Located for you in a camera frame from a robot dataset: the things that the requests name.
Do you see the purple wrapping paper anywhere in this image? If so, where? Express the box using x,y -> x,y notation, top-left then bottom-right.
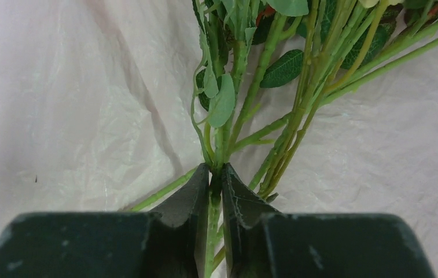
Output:
0,1 -> 438,276

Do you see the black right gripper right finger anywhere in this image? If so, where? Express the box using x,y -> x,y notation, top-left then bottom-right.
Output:
222,164 -> 435,277

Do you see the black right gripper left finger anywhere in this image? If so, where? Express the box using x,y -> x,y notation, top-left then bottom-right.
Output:
0,163 -> 209,277

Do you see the pink and yellow flower bouquet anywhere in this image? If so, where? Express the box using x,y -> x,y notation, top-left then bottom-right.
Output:
134,1 -> 438,272

